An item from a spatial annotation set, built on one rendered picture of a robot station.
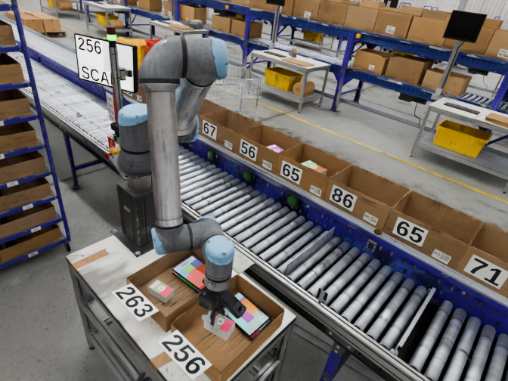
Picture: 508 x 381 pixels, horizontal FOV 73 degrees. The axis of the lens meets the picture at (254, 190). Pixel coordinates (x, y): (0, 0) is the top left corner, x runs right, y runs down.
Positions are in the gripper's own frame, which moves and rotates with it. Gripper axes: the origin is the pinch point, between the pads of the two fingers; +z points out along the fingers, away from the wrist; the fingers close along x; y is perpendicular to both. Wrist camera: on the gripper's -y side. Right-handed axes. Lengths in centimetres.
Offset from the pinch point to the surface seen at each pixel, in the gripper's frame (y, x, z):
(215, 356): -0.5, 2.1, 17.5
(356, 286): -39, -69, 19
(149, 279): 47, -12, 17
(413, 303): -66, -74, 19
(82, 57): 179, -91, -49
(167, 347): 12.4, 14.2, 6.9
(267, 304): -7.6, -27.8, 12.5
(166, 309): 29.2, -4.1, 17.4
